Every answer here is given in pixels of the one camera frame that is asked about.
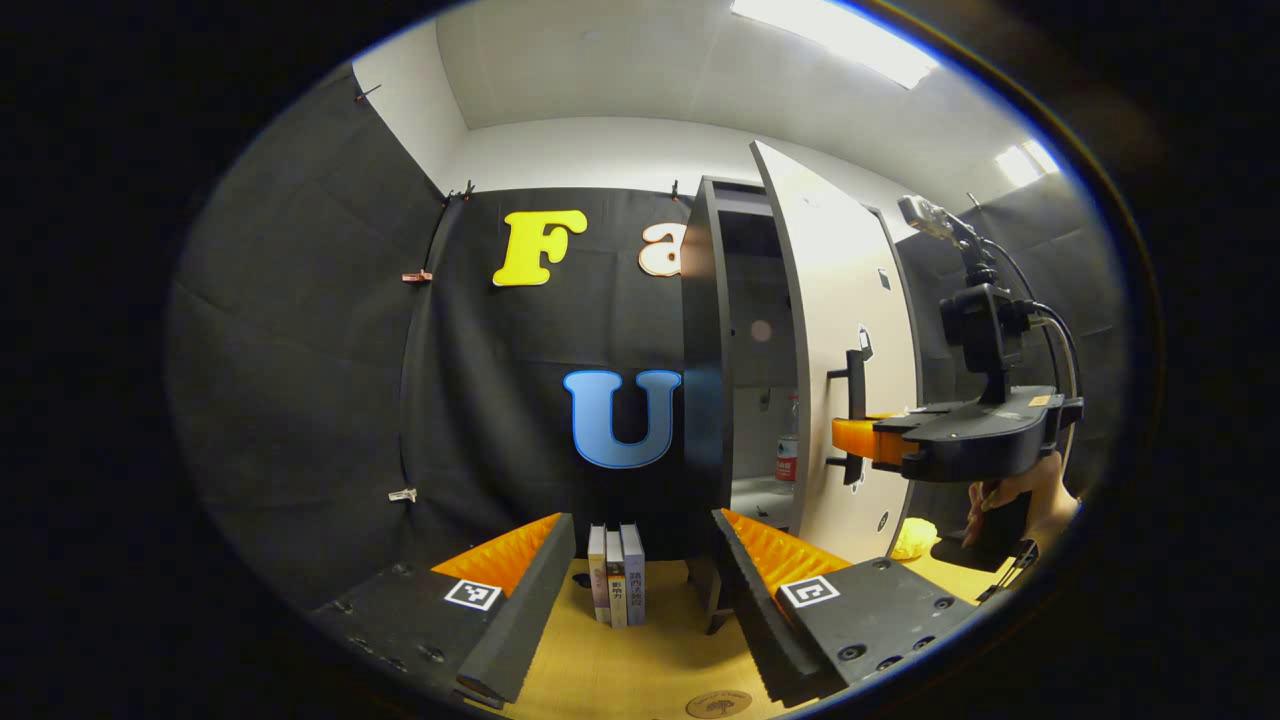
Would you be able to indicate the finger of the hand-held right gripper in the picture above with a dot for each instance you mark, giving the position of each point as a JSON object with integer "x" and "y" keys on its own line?
{"x": 862, "y": 440}

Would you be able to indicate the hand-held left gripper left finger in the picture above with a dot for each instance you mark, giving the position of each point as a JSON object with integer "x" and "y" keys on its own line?
{"x": 520, "y": 610}

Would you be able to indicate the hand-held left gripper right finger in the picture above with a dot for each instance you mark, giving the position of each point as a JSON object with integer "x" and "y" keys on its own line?
{"x": 765, "y": 620}

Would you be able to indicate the clear plastic bottle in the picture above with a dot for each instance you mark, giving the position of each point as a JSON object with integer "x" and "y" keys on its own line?
{"x": 788, "y": 450}

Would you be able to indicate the round wooden coaster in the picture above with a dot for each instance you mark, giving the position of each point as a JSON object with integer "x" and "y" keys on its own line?
{"x": 718, "y": 704}

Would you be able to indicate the beige cabinet door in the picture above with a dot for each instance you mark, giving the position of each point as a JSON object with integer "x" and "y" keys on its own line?
{"x": 830, "y": 280}

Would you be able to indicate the dark grey cabinet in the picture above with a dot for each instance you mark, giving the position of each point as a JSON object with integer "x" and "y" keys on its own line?
{"x": 705, "y": 350}

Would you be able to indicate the white book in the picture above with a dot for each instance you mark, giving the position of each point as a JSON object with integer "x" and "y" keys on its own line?
{"x": 616, "y": 590}

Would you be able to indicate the small yellow object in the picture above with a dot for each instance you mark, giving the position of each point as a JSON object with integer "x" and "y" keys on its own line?
{"x": 912, "y": 540}

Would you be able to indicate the blue purple book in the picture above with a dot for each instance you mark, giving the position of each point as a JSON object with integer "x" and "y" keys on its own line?
{"x": 634, "y": 575}

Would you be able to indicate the white backdrop clip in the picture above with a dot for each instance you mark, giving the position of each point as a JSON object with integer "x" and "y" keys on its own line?
{"x": 402, "y": 495}

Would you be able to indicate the small ceiling light panel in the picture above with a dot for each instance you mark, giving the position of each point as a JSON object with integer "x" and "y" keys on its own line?
{"x": 1025, "y": 162}

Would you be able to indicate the black backdrop cloth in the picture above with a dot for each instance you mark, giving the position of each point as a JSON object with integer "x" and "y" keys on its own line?
{"x": 300, "y": 350}

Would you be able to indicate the copper backdrop clip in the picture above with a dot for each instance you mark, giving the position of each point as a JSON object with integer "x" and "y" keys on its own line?
{"x": 416, "y": 276}

